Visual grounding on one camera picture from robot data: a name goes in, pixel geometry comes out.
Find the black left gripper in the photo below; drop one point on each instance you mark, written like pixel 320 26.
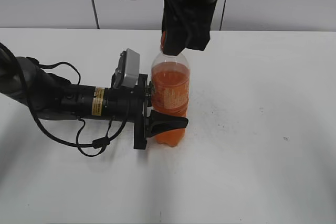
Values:
pixel 130 104

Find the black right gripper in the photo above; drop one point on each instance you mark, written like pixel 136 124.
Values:
pixel 195 34

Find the orange drink plastic bottle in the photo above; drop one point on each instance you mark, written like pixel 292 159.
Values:
pixel 170 78

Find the orange bottle cap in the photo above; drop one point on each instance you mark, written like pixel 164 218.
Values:
pixel 162 41

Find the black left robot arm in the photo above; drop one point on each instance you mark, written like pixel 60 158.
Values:
pixel 54 98

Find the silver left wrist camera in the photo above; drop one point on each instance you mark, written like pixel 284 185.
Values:
pixel 127 72

